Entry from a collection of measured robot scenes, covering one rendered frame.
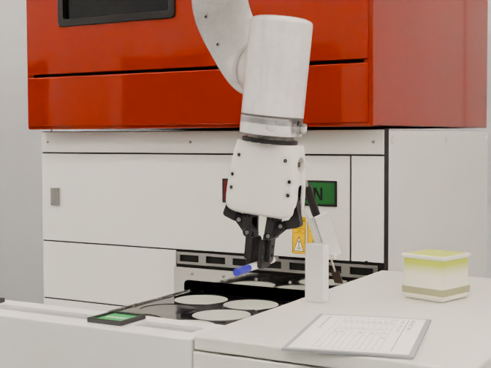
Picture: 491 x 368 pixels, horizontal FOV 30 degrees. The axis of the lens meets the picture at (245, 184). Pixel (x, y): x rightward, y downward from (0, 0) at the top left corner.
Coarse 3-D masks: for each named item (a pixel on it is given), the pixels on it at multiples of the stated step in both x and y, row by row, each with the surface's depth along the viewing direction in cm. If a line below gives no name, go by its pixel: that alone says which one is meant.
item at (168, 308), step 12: (168, 300) 171; (228, 300) 171; (276, 300) 171; (132, 312) 160; (144, 312) 161; (156, 312) 161; (168, 312) 161; (180, 312) 161; (192, 312) 160; (252, 312) 160
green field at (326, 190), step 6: (312, 186) 171; (318, 186) 171; (324, 186) 170; (330, 186) 169; (318, 192) 171; (324, 192) 170; (330, 192) 170; (318, 198) 171; (324, 198) 170; (330, 198) 170
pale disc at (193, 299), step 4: (184, 296) 176; (188, 296) 175; (192, 296) 175; (196, 296) 175; (200, 296) 175; (204, 296) 175; (208, 296) 175; (212, 296) 175; (216, 296) 175; (220, 296) 175; (176, 300) 172; (180, 300) 172; (184, 300) 172; (188, 300) 172; (192, 300) 172; (196, 300) 172; (200, 300) 172; (204, 300) 172; (208, 300) 172; (212, 300) 171; (216, 300) 171; (220, 300) 171; (224, 300) 171
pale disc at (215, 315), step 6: (198, 312) 160; (204, 312) 160; (210, 312) 160; (216, 312) 160; (222, 312) 160; (228, 312) 160; (234, 312) 160; (240, 312) 160; (246, 312) 160; (198, 318) 154; (204, 318) 154; (210, 318) 154; (216, 318) 154; (222, 318) 154; (228, 318) 154; (234, 318) 153; (240, 318) 154
